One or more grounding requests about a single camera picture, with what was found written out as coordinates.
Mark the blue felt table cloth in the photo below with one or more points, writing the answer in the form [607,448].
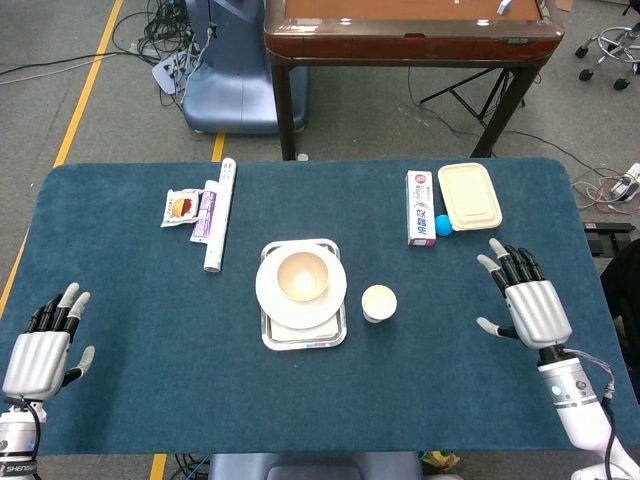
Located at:
[150,375]

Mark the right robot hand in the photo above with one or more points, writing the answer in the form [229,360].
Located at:
[537,310]

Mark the blue white mahjong tile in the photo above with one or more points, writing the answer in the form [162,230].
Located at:
[505,5]

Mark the white pink toothpaste box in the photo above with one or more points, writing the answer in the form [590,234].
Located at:
[421,210]

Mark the beige bowl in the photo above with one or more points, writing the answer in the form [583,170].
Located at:
[302,277]

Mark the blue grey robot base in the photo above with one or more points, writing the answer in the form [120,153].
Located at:
[235,90]

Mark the grey robot torso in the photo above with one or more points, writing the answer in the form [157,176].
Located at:
[315,467]

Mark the brown mahjong table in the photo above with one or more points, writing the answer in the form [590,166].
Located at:
[400,47]

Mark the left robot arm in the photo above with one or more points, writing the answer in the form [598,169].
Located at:
[17,440]

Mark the office chair wheel base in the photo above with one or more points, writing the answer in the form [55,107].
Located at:
[612,45]

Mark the small blue ball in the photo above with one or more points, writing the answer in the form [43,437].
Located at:
[443,225]

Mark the beige lidded lunch box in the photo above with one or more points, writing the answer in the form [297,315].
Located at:
[470,195]

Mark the purple white sachet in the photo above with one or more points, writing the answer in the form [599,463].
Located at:
[206,215]

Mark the white printed wrap roll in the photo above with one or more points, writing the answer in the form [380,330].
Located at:
[222,215]

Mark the white round plate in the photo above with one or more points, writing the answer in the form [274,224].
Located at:
[270,300]

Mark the white power strip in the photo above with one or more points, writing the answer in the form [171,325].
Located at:
[627,182]

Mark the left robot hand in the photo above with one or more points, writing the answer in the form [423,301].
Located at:
[35,362]

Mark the yellow red snack packet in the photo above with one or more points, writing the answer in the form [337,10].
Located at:
[180,207]

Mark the square steel tray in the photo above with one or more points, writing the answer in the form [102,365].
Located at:
[305,343]

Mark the white flower-print paper cup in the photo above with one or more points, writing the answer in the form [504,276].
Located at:
[379,302]

